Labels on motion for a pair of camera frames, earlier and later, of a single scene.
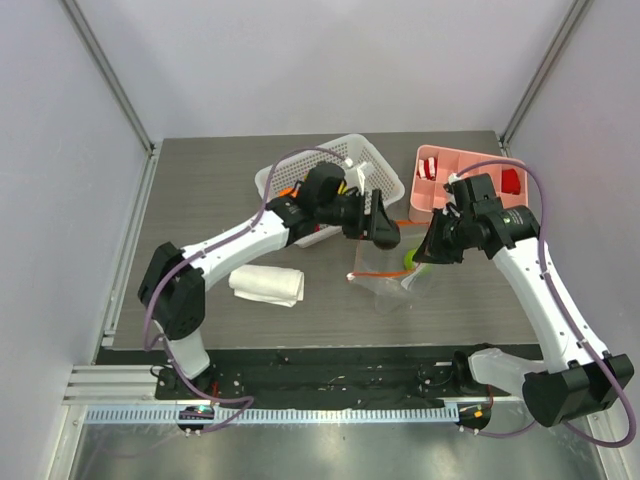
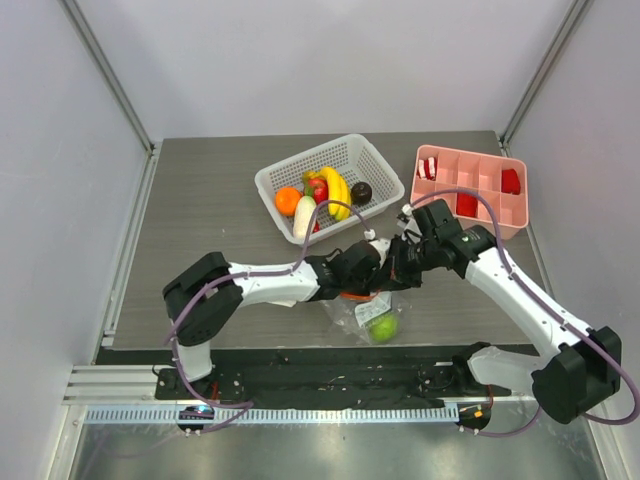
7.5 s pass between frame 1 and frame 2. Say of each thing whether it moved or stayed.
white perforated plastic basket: stayed
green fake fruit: moved
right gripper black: moved
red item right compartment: stayed
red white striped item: stayed
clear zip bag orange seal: moved
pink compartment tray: stayed
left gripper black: moved
